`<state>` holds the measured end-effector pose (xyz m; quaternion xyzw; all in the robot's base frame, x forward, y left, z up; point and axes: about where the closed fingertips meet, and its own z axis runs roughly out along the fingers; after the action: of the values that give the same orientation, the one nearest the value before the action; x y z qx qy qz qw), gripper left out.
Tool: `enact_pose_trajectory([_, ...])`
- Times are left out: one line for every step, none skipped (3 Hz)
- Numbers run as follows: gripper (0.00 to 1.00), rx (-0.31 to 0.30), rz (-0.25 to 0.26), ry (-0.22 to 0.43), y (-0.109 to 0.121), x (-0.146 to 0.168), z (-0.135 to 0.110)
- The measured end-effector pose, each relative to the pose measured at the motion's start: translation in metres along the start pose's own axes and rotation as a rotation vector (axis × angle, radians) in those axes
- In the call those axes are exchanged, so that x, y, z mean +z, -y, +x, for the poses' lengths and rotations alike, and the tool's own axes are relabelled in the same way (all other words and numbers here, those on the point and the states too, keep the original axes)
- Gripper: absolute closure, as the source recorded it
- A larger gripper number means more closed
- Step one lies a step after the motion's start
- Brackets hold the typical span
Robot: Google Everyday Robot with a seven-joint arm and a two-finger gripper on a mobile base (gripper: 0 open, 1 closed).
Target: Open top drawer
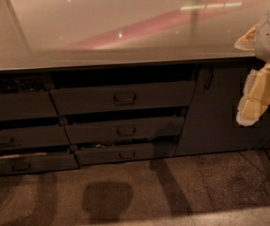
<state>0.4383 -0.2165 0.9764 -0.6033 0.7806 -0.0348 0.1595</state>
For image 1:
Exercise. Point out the items in left drawer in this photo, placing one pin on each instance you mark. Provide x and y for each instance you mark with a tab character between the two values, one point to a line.
20	84

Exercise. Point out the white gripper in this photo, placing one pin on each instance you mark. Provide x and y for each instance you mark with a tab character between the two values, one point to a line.
256	96

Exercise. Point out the dark cabinet door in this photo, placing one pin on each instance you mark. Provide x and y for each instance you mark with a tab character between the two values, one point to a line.
210	125

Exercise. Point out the dark drawer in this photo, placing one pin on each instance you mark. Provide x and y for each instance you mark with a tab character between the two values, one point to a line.
32	137
26	105
115	154
124	97
37	163
79	133

